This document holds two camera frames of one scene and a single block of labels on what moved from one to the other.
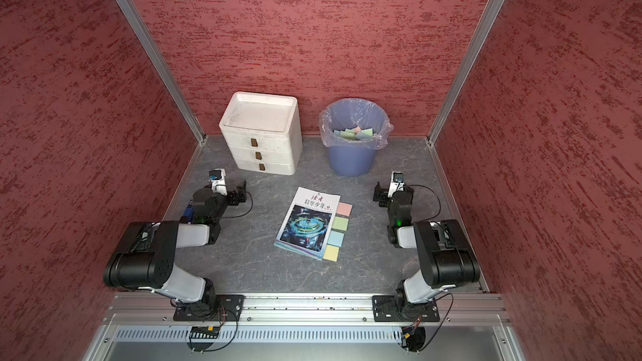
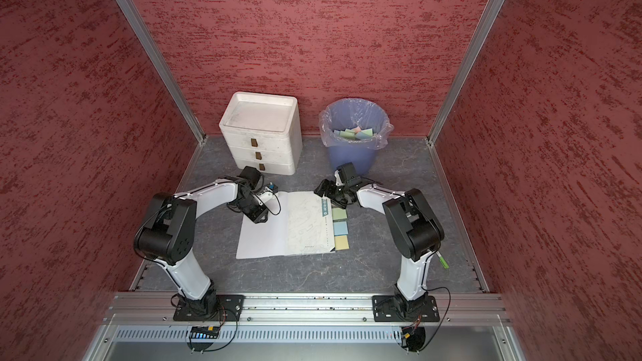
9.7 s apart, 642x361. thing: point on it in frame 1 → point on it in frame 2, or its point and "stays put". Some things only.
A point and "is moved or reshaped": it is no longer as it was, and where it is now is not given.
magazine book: x=308 y=224 is moved or reshaped
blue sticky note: x=336 y=239 → x=340 y=228
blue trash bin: x=354 y=129 stays put
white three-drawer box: x=264 y=131 stays put
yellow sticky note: x=331 y=252 → x=341 y=242
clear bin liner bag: x=354 y=123 stays put
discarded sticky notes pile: x=354 y=133 stays put
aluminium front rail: x=301 y=311 stays put
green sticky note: x=340 y=223 → x=338 y=213
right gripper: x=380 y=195 → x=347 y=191
